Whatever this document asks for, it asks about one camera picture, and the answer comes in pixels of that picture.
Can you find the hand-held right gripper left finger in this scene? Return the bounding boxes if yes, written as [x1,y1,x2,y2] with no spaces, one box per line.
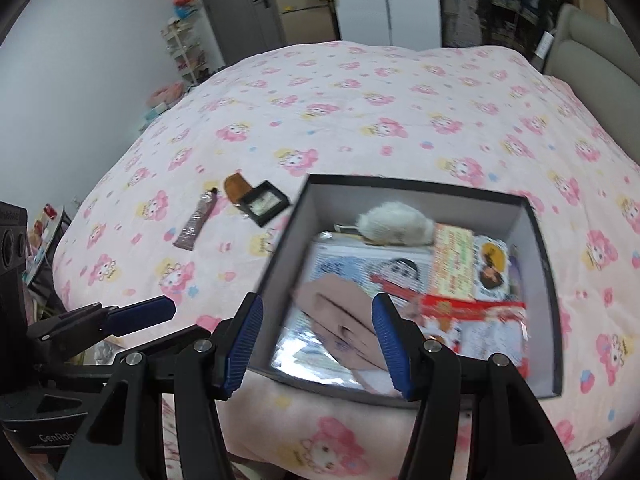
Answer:
[59,293,265,480]

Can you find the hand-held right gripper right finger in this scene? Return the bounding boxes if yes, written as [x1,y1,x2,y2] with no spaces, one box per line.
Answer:
[371,292,576,480]

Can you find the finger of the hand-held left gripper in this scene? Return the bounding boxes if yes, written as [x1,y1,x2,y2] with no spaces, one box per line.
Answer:
[27,296,177,343]
[114,325,213,361]

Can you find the yellow card packet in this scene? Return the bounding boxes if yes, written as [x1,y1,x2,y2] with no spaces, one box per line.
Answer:
[430,223,511,302]

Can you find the hand cream tube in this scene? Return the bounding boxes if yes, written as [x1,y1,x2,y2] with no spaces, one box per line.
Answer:
[172,187,219,252]

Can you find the white fluffy pompom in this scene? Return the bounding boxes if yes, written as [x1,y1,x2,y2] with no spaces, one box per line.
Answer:
[356,201,436,247]

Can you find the black cardboard box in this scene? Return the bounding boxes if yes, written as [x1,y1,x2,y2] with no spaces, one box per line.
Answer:
[248,173,565,408]

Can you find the brown wooden comb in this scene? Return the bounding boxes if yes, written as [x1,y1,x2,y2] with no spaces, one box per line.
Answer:
[223,172,256,207]

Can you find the red and white packet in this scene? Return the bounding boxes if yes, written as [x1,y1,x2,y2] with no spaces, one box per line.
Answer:
[370,272,531,378]

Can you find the black side table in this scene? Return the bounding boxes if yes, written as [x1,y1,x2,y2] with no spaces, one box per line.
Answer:
[27,204,73,306]

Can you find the small black square box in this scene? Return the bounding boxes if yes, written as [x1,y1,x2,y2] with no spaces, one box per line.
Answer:
[235,180,291,228]

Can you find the pink floor cushion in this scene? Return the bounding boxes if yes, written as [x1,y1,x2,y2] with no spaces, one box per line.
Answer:
[150,80,186,111]

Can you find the white shelf rack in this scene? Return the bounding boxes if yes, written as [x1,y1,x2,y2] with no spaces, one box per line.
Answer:
[160,20,211,86]

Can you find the grey door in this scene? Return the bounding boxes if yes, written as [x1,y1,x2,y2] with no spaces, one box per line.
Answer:
[190,0,286,61]

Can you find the brown cardboard carton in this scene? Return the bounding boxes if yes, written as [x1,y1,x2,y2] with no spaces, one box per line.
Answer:
[270,0,336,43]

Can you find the white wardrobe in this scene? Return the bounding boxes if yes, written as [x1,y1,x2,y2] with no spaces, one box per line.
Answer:
[330,0,443,48]

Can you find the beige padded headboard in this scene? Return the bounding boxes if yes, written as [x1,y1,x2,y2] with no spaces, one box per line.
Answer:
[542,2,640,161]

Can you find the dark open wardrobe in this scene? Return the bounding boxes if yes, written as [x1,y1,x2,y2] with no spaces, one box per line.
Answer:
[435,0,571,61]

